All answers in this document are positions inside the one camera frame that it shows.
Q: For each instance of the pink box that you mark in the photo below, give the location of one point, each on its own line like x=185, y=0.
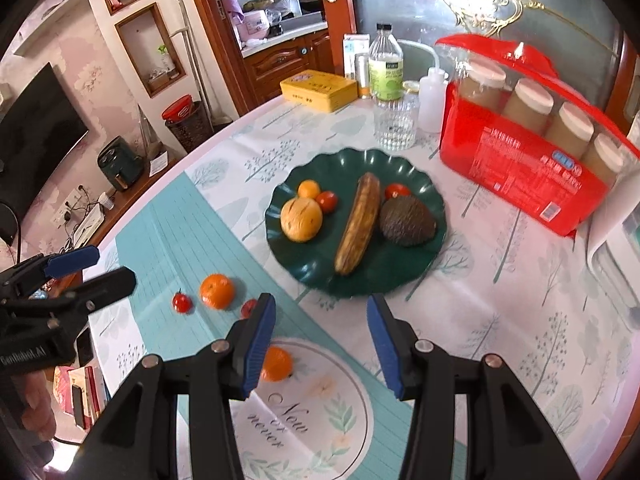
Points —
x=62, y=385

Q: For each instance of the red round tin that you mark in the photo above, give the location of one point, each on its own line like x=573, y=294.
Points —
x=177, y=107

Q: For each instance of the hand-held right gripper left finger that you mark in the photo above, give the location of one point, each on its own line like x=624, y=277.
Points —
x=257, y=345

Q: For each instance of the yellow rectangular box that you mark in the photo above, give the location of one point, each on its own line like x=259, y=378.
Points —
x=317, y=90

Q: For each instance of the dark wicker basket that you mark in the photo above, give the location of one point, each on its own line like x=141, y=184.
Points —
x=192, y=132

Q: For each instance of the purple hanging cloth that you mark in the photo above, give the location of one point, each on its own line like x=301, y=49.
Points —
x=227, y=0

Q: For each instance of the white carton box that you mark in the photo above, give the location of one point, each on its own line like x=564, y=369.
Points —
x=352, y=47

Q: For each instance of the small orange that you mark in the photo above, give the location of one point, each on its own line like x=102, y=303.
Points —
x=308, y=189

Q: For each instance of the dark brown avocado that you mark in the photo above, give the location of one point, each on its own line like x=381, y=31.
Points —
x=407, y=221

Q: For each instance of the clear ribbed glass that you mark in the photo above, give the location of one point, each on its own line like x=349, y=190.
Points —
x=395, y=125

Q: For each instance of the tree print tablecloth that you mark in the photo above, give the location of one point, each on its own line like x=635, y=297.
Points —
x=500, y=285

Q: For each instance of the dark green scalloped plate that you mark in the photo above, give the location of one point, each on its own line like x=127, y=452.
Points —
x=395, y=265

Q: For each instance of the yellow round melon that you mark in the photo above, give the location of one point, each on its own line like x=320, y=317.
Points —
x=301, y=219

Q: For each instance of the wall power socket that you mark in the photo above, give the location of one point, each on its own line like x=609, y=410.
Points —
x=67, y=207

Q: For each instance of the person's left hand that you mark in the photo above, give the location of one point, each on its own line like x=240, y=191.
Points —
x=35, y=405

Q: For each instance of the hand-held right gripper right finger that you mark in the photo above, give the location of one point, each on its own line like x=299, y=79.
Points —
x=387, y=345

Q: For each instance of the red paper cup package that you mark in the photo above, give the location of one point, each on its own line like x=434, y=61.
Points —
x=515, y=165

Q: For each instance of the small red tomato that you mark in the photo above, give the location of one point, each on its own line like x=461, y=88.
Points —
x=182, y=302
x=247, y=308
x=397, y=191
x=327, y=201

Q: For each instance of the dark green air fryer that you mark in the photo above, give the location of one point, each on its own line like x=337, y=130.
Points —
x=120, y=164

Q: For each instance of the wooden kitchen cabinet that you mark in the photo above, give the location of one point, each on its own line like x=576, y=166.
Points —
x=280, y=67

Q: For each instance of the white squeeze bottle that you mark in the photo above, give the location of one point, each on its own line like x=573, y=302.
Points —
x=432, y=105

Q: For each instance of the clear bottle green label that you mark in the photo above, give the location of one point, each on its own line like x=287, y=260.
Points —
x=386, y=70

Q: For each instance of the wooden television console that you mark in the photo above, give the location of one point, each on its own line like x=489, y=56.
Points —
x=135, y=197

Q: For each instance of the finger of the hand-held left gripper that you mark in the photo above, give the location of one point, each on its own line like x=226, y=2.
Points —
x=100, y=287
x=70, y=260

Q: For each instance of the large orange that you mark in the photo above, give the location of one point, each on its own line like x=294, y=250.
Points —
x=217, y=290

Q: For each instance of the pink rice cooker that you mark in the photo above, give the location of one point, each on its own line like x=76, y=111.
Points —
x=252, y=25

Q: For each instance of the medium orange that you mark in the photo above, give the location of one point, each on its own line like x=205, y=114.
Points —
x=277, y=365

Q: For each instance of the brown overripe banana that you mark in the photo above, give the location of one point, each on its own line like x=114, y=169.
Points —
x=357, y=220

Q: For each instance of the black television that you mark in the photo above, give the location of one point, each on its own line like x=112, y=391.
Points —
x=35, y=135

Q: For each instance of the white mop pole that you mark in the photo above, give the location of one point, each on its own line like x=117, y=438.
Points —
x=192, y=50

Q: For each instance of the small green plant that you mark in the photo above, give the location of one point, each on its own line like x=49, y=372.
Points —
x=166, y=57

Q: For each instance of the small white cup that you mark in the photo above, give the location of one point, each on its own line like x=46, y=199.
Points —
x=106, y=201

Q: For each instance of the white router box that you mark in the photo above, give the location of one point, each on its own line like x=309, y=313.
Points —
x=89, y=224

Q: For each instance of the white paper sheet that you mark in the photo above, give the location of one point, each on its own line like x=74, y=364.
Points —
x=158, y=164

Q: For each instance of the small metal can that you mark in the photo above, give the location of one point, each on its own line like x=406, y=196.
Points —
x=362, y=75

